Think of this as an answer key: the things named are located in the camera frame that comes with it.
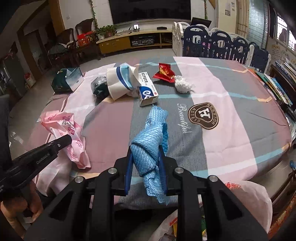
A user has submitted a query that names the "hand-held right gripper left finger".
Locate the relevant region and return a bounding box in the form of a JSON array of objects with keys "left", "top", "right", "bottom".
[{"left": 24, "top": 146, "right": 134, "bottom": 241}]

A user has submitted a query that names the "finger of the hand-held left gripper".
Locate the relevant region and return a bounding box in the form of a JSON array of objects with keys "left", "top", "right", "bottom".
[{"left": 34, "top": 134, "right": 73, "bottom": 163}]

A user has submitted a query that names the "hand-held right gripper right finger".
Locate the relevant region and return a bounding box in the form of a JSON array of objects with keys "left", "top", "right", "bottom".
[{"left": 158, "top": 146, "right": 269, "bottom": 241}]

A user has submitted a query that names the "pink plastic bag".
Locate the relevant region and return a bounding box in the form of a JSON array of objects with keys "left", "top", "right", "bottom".
[{"left": 40, "top": 111, "right": 92, "bottom": 169}]

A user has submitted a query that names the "blue quilted cloth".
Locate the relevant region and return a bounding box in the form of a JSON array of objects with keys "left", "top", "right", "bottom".
[{"left": 131, "top": 105, "right": 169, "bottom": 204}]

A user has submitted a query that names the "trash bin with white bag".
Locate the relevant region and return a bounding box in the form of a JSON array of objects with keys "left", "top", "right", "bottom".
[{"left": 150, "top": 180, "right": 274, "bottom": 241}]

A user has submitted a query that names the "person's left hand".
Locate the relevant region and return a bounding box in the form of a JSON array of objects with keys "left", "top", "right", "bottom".
[{"left": 0, "top": 183, "right": 44, "bottom": 240}]

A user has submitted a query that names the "dark green bag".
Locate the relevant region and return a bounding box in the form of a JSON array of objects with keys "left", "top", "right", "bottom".
[{"left": 51, "top": 69, "right": 72, "bottom": 94}]

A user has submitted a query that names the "plaid tablecloth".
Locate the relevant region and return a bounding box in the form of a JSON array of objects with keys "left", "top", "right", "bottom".
[{"left": 25, "top": 56, "right": 292, "bottom": 209}]

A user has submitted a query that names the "red and white sack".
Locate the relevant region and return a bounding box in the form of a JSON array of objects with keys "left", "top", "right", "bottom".
[{"left": 24, "top": 73, "right": 36, "bottom": 90}]

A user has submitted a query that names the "teal and white box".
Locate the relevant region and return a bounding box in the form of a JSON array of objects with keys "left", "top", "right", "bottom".
[{"left": 66, "top": 67, "right": 85, "bottom": 92}]

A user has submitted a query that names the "black plastic bag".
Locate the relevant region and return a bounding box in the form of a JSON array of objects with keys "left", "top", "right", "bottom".
[{"left": 91, "top": 76, "right": 110, "bottom": 98}]

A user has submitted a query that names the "white medicine box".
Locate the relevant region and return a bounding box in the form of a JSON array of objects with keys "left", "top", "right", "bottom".
[{"left": 138, "top": 71, "right": 159, "bottom": 107}]

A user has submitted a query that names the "white paper cup blue stripe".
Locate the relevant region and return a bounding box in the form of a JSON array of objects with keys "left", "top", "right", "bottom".
[{"left": 106, "top": 63, "right": 144, "bottom": 100}]

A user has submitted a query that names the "crumpled white tissue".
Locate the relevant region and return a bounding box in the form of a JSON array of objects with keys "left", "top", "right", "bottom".
[{"left": 174, "top": 75, "right": 195, "bottom": 94}]

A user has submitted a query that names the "red snack packet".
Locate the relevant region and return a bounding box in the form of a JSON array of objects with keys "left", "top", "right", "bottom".
[{"left": 153, "top": 63, "right": 176, "bottom": 83}]

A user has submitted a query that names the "dark wooden armchair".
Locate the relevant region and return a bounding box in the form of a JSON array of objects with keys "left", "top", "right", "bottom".
[
  {"left": 75, "top": 19, "right": 102, "bottom": 61},
  {"left": 48, "top": 28, "right": 77, "bottom": 68}
]

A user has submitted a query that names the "red gift box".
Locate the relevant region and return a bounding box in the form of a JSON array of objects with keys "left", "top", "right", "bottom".
[{"left": 77, "top": 31, "right": 97, "bottom": 46}]

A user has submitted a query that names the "wooden television cabinet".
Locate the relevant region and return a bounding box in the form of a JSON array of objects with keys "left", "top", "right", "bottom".
[{"left": 96, "top": 28, "right": 174, "bottom": 57}]

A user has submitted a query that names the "potted green plant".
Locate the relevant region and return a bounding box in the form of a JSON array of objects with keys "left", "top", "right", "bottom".
[{"left": 96, "top": 24, "right": 117, "bottom": 40}]

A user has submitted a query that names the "black audio receiver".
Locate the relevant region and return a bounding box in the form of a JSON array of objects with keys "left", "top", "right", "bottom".
[{"left": 131, "top": 37, "right": 155, "bottom": 47}]

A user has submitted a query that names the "row of picture books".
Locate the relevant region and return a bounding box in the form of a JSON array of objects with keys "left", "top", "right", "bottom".
[{"left": 253, "top": 68, "right": 293, "bottom": 107}]

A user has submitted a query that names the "navy and white playpen fence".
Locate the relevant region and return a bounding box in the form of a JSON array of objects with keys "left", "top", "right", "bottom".
[{"left": 172, "top": 21, "right": 272, "bottom": 74}]

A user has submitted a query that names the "dark wooden side table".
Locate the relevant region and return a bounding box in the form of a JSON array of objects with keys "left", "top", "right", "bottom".
[{"left": 269, "top": 64, "right": 296, "bottom": 109}]

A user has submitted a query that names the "black laptop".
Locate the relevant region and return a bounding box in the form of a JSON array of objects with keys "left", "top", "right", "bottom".
[{"left": 190, "top": 17, "right": 212, "bottom": 29}]

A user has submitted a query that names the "stack of books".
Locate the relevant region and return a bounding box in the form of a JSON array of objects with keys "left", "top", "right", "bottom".
[{"left": 274, "top": 57, "right": 296, "bottom": 77}]

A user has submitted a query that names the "large black television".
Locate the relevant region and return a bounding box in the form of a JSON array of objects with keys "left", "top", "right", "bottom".
[{"left": 108, "top": 0, "right": 192, "bottom": 25}]

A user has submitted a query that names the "beige curtain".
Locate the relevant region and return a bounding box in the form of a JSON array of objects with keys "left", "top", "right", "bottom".
[{"left": 236, "top": 0, "right": 249, "bottom": 37}]

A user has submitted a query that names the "cream standing air conditioner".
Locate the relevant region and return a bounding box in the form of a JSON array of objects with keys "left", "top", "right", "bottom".
[{"left": 214, "top": 0, "right": 238, "bottom": 24}]

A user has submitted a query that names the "barred window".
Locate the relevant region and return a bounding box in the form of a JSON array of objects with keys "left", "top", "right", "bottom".
[{"left": 276, "top": 14, "right": 296, "bottom": 50}]

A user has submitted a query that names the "wall chart poster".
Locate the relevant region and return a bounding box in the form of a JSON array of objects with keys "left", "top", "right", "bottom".
[{"left": 270, "top": 44, "right": 290, "bottom": 63}]

